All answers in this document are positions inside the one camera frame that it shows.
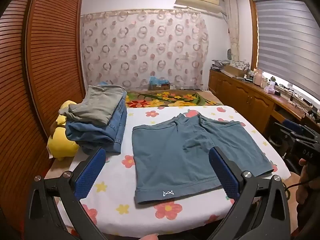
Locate circle-patterned sheer curtain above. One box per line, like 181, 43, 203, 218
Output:
80, 8, 209, 92

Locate floral fabric bundle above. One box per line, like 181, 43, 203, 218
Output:
232, 61, 250, 71

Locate grey striped window blind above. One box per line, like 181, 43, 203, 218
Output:
252, 0, 320, 100

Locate grey patterned fabric pile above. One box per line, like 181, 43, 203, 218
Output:
211, 59, 230, 70

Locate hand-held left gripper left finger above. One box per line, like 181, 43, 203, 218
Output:
25, 147, 107, 240

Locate small cardboard box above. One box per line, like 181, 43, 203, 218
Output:
149, 82, 172, 91

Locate blue denim jeans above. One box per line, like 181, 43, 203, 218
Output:
65, 81, 128, 154

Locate person's left hand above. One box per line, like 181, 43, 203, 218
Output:
136, 233, 160, 240

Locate wooden sideboard cabinet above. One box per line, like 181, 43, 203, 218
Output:
209, 69, 320, 135

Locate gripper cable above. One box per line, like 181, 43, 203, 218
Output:
284, 181, 304, 190

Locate grey-green folded pants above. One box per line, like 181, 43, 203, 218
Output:
68, 84, 125, 125

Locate wooden louvered wardrobe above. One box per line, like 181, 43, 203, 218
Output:
0, 0, 87, 230

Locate person's right hand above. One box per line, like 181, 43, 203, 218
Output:
296, 158, 320, 207

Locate open flat cardboard box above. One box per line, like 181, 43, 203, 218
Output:
221, 64, 248, 78

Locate teal short pants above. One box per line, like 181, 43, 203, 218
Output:
132, 112, 278, 205

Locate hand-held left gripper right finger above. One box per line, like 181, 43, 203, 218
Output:
209, 146, 292, 240

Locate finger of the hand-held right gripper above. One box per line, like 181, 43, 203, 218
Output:
273, 122, 298, 142
282, 119, 320, 142

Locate cream lace curtain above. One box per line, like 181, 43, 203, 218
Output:
224, 0, 240, 63

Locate tangle of cables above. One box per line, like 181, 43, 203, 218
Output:
287, 87, 310, 110

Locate green floral blanket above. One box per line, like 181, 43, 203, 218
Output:
125, 90, 223, 108

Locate pink bottle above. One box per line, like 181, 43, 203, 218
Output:
253, 69, 263, 85

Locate wooden window frame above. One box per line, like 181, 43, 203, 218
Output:
247, 0, 260, 71

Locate white floral bed sheet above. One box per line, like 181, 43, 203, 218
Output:
51, 105, 292, 235

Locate yellow plush toy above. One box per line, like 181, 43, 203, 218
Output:
47, 100, 80, 161

